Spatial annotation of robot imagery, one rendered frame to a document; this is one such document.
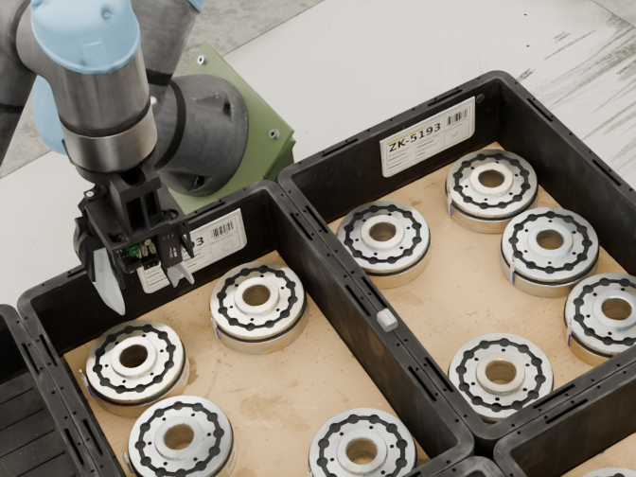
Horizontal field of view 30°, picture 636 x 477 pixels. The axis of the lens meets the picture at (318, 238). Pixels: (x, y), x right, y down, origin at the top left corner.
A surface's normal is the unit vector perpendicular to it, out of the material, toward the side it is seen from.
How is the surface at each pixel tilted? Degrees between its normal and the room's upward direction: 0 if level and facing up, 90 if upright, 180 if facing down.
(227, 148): 66
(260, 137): 46
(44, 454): 0
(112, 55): 88
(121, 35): 89
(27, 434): 0
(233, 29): 0
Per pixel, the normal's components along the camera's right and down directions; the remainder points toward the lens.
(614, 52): -0.10, -0.65
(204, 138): 0.47, 0.22
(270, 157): -0.66, -0.11
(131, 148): 0.61, 0.56
